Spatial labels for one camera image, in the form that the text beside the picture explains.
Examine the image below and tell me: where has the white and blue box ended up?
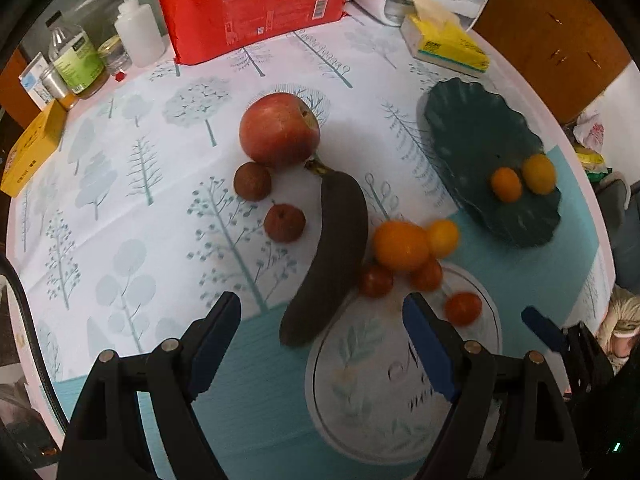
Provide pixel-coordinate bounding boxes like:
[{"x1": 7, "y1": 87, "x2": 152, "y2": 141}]
[{"x1": 19, "y1": 52, "x2": 53, "y2": 110}]

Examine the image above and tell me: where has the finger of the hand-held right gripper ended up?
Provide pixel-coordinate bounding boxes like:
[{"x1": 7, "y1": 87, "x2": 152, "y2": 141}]
[{"x1": 521, "y1": 306, "x2": 615, "y2": 401}]

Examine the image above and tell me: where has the small metal can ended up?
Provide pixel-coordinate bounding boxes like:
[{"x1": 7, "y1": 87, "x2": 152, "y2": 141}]
[{"x1": 36, "y1": 64, "x2": 81, "y2": 111}]

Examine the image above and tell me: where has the glass bottle with green label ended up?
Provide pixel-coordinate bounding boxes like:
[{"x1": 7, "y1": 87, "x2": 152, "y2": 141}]
[{"x1": 47, "y1": 17, "x2": 107, "y2": 100}]

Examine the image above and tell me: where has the brown wooden cabinet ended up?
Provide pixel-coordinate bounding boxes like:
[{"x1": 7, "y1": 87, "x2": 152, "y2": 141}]
[{"x1": 472, "y1": 0, "x2": 632, "y2": 126}]

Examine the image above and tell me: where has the white plastic bag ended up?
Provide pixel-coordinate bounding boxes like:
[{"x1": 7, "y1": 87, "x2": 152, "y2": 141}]
[{"x1": 572, "y1": 112, "x2": 607, "y2": 148}]

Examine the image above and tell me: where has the large orange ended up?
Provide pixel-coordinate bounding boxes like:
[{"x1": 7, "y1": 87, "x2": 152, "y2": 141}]
[{"x1": 373, "y1": 221, "x2": 431, "y2": 272}]

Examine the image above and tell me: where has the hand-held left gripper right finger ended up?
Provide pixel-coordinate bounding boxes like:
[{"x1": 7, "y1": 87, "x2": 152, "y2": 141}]
[{"x1": 402, "y1": 291, "x2": 588, "y2": 480}]

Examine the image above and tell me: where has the tree print tablecloth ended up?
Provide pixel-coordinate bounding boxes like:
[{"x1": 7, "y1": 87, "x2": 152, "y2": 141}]
[{"x1": 7, "y1": 2, "x2": 616, "y2": 466}]

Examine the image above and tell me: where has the small orange kumquat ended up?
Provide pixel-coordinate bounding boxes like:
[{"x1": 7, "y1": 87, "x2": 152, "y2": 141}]
[{"x1": 490, "y1": 167, "x2": 523, "y2": 204}]

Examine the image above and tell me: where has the red apple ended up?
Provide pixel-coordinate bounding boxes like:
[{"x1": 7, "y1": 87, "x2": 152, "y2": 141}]
[{"x1": 239, "y1": 92, "x2": 321, "y2": 168}]

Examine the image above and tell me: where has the brown red lychee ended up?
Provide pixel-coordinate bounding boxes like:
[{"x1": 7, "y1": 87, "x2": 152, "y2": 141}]
[
  {"x1": 263, "y1": 202, "x2": 306, "y2": 244},
  {"x1": 233, "y1": 161, "x2": 273, "y2": 200}
]

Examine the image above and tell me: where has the small yellow kumquat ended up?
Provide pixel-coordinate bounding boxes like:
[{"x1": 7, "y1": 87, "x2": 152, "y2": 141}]
[
  {"x1": 521, "y1": 154, "x2": 557, "y2": 195},
  {"x1": 425, "y1": 219, "x2": 461, "y2": 260}
]

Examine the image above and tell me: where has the yellow cardboard box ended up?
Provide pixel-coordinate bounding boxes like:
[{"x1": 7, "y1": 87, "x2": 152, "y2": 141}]
[{"x1": 0, "y1": 99, "x2": 68, "y2": 198}]

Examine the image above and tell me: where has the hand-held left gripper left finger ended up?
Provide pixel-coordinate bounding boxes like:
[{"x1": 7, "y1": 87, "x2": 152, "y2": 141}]
[{"x1": 56, "y1": 291, "x2": 242, "y2": 480}]

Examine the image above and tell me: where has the dark overripe banana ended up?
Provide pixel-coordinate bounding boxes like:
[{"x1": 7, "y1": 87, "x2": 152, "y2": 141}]
[{"x1": 279, "y1": 157, "x2": 369, "y2": 348}]

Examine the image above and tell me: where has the dark green wavy plate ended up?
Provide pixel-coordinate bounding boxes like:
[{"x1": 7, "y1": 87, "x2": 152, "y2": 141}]
[{"x1": 416, "y1": 78, "x2": 563, "y2": 249}]

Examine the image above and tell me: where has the beige cloth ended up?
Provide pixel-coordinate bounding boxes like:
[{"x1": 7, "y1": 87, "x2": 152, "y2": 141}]
[{"x1": 597, "y1": 285, "x2": 640, "y2": 371}]

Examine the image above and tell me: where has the black cable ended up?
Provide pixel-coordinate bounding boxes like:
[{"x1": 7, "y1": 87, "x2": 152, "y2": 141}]
[{"x1": 0, "y1": 256, "x2": 68, "y2": 433}]

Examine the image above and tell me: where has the red cherry tomato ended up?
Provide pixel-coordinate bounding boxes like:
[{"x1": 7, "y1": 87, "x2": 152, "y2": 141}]
[
  {"x1": 410, "y1": 256, "x2": 444, "y2": 292},
  {"x1": 359, "y1": 262, "x2": 395, "y2": 298},
  {"x1": 445, "y1": 291, "x2": 484, "y2": 326}
]

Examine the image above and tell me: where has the white squeeze bottle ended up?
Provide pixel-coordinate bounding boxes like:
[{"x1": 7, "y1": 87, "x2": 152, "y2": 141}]
[{"x1": 75, "y1": 0, "x2": 167, "y2": 68}]

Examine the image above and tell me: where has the yellow tissue pack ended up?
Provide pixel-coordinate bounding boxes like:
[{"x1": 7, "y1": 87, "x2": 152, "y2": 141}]
[{"x1": 400, "y1": 0, "x2": 492, "y2": 77}]

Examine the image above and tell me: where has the small clear glass jar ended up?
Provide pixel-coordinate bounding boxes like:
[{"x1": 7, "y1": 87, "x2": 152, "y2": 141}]
[{"x1": 97, "y1": 36, "x2": 133, "y2": 77}]

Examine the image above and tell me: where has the yellow green plastic bag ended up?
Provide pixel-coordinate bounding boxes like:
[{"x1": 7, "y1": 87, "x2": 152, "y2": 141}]
[{"x1": 575, "y1": 145, "x2": 608, "y2": 181}]

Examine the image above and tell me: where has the red paper cup package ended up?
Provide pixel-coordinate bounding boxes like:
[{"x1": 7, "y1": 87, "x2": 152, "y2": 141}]
[{"x1": 155, "y1": 0, "x2": 359, "y2": 66}]

